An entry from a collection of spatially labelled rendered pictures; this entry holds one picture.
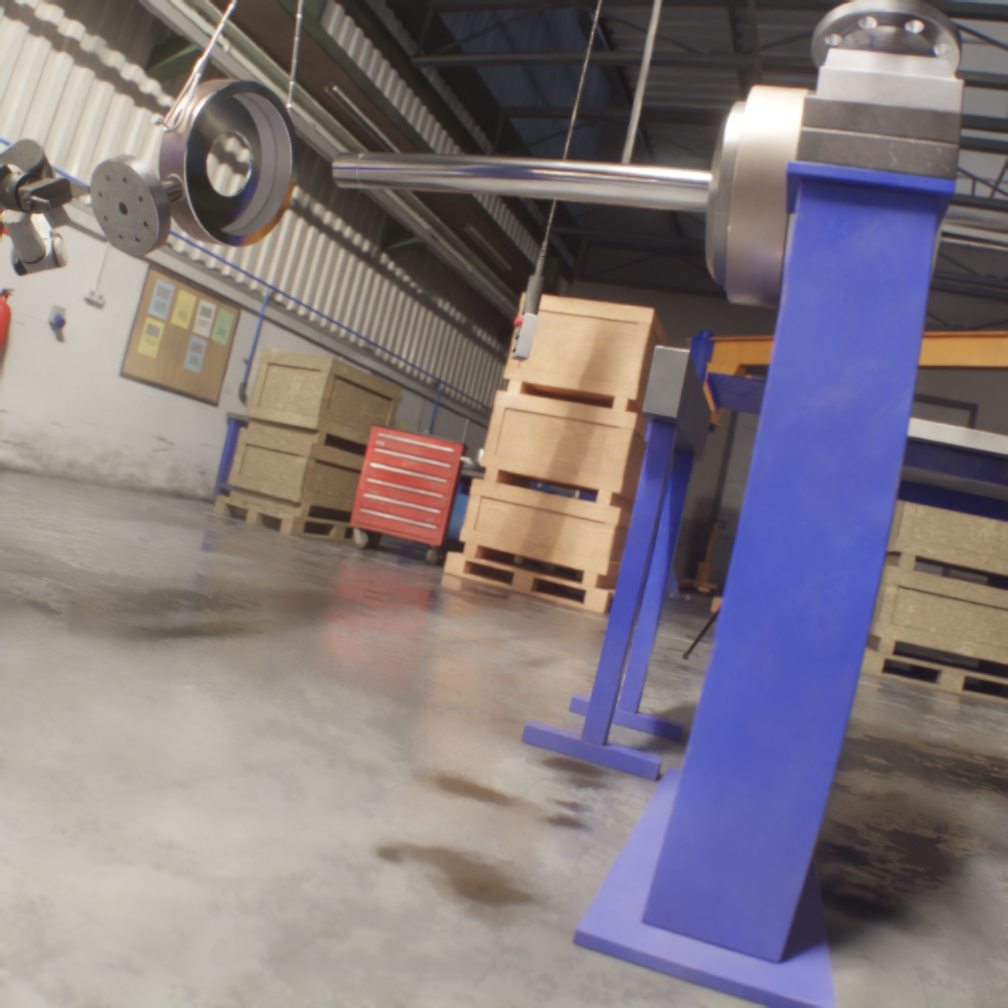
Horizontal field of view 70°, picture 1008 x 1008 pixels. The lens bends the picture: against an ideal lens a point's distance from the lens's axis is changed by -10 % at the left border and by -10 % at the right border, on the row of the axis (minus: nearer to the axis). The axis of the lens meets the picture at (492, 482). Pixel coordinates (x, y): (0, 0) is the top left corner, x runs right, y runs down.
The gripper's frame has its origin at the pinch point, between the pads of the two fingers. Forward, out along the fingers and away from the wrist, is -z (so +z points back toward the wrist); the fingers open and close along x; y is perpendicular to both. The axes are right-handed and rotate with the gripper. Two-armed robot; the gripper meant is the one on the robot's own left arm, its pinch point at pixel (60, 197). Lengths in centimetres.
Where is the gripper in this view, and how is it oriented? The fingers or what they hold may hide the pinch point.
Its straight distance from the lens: 189.2
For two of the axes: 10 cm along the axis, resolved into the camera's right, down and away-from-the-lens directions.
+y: -0.1, 8.0, 6.0
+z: -8.9, -2.8, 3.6
